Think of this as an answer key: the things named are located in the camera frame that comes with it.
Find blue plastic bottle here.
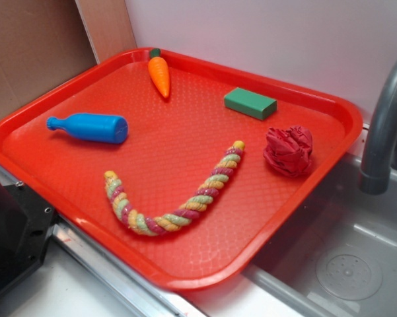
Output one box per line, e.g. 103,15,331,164
46,113,129,144

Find red plastic tray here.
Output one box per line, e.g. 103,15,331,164
0,48,363,291

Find green rectangular block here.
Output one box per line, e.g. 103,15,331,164
224,88,277,121

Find crumpled red cloth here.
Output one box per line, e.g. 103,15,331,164
263,125,313,178

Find orange toy carrot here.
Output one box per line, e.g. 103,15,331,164
148,48,170,98

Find grey toy faucet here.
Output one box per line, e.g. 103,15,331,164
359,61,397,195

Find grey plastic sink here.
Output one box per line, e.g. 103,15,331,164
244,131,397,316

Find brown cardboard panel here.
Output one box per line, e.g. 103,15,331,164
0,1,136,119

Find multicolour twisted rope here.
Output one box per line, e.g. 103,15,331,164
104,140,246,236

